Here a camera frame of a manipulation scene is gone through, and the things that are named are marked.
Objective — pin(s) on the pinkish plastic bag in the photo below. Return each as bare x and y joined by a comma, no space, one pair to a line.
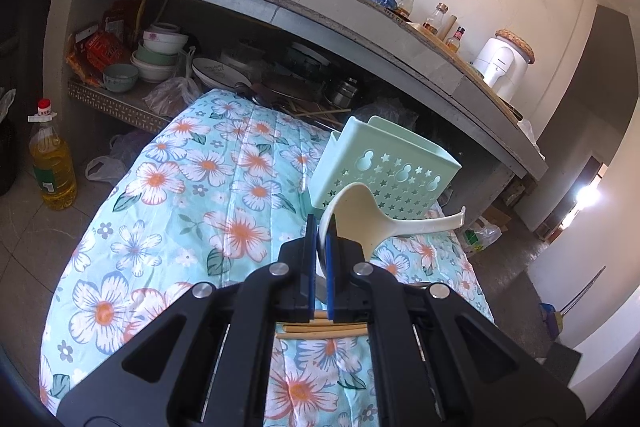
172,97

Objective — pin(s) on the woven round trivet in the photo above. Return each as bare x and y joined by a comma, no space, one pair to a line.
521,44

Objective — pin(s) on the white kitchen appliance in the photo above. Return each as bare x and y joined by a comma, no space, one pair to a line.
500,69

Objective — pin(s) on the translucent plastic bag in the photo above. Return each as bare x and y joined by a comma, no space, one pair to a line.
127,144

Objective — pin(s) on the beige cylindrical container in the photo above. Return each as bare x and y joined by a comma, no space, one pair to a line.
450,27

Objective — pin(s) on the clear plastic bag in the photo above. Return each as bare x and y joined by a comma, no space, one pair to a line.
387,112

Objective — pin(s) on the glass seasoning bottle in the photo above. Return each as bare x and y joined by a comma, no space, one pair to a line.
436,21

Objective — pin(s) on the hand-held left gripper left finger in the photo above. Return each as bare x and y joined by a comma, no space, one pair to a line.
311,267

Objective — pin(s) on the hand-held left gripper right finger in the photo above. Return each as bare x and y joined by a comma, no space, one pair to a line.
331,287

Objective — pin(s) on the plain white bowl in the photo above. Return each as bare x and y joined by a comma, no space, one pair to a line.
152,71

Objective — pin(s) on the steel container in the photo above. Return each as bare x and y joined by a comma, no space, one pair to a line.
345,92

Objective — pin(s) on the large cooking oil bottle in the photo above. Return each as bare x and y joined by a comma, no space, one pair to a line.
52,167

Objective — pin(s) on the thin wooden sticks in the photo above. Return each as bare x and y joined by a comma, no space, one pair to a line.
320,113

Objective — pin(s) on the white plastic bag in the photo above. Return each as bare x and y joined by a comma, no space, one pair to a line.
105,167

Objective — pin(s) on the dark pan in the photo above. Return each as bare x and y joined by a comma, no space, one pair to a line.
280,88

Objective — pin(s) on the white oval plate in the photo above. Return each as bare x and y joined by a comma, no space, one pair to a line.
220,74

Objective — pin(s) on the floral blue blanket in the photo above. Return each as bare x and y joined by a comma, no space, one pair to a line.
200,187

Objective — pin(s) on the cardboard box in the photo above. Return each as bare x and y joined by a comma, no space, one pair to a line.
497,214

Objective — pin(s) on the white floral bowl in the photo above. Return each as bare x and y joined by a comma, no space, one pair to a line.
160,39

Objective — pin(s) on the dark-capped sauce bottle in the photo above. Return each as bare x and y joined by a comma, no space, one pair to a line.
456,40

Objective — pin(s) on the yellow-capped sauce bottle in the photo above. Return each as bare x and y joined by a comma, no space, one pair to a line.
410,4

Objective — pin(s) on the orange food packet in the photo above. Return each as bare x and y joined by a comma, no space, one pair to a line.
102,52

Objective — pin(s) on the light blue bowl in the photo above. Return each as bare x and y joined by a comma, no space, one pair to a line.
120,77

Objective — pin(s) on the green bowl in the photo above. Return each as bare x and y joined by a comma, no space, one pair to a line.
155,56

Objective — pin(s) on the white rice spoon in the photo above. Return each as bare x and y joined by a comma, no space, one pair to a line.
360,212

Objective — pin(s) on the bag with green box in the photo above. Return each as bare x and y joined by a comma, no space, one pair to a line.
480,234

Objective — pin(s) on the green plastic utensil basket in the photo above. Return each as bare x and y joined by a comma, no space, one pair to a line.
400,177

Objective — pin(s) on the red food packet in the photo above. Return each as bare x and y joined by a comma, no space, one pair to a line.
117,17

